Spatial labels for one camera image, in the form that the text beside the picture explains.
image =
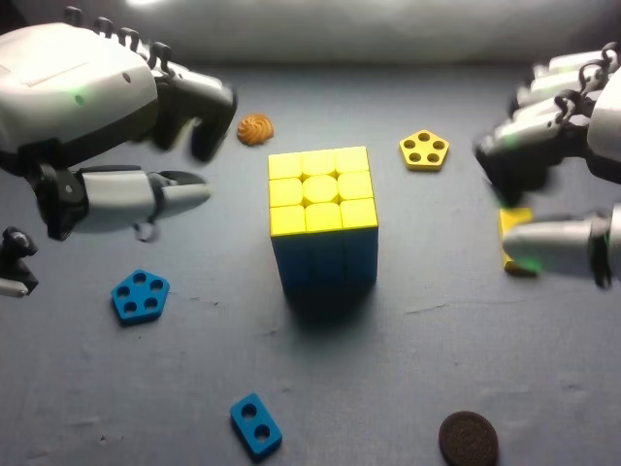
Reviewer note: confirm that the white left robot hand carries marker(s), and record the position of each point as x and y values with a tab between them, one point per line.
73	82

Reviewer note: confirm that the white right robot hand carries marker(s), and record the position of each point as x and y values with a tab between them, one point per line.
606	126

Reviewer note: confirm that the Rubik's cube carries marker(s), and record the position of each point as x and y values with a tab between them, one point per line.
320	189

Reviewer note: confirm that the yellow rectangular block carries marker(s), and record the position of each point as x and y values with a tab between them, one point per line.
514	221

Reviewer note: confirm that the orange swirl cookie toy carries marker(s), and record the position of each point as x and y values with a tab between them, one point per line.
254	130

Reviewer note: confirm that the yellow pentagon block with holes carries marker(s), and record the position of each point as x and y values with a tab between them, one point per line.
412	160

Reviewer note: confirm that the blue pentagon block with holes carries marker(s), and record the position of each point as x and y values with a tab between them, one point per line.
140	296

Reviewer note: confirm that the white backdrop sheet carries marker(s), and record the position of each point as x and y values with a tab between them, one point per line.
339	29

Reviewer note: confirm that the grey table cloth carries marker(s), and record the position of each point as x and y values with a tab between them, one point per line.
388	349

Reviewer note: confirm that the chocolate sandwich cookie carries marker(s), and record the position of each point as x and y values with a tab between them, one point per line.
468	439

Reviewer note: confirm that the blue two-hole block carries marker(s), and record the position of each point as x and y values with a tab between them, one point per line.
242	429

